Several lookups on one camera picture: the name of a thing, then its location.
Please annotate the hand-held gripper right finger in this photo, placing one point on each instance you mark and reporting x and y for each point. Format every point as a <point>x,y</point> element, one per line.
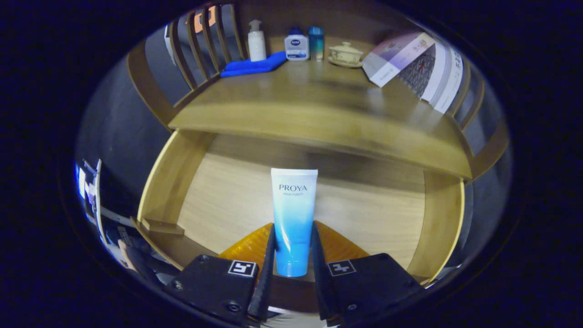
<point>369,284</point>

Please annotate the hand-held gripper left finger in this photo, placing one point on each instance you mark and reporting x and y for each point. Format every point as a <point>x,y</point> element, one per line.
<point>218,284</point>

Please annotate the wooden drawer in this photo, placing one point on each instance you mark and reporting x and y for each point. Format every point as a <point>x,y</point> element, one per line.
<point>227,196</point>

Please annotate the blue and white tube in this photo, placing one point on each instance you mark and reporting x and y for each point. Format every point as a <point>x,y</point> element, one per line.
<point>294,214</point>

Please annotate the wooden countertop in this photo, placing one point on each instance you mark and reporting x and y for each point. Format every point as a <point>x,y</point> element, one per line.
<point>319,105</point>

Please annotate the wooden cabinet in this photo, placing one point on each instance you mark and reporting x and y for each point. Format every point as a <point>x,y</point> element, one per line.
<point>145,86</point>

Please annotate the blue folded cloth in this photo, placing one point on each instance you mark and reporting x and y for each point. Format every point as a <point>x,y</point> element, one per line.
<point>255,66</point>

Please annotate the white book with patterned cover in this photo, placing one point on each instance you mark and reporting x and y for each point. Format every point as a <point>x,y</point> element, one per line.
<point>423,68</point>

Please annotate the purple and white book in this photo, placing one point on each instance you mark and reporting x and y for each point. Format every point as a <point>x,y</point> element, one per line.
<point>396,57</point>

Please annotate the beige lidded teacup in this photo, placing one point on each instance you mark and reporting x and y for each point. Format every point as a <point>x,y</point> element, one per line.
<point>345,53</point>

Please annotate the white pump bottle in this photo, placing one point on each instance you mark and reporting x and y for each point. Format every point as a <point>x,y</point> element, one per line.
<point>257,45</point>

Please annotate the teal bottle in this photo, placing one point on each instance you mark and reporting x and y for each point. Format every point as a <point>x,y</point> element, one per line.
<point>316,43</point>

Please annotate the white bottle with blue cap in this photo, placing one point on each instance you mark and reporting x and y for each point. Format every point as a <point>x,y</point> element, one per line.
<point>296,45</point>

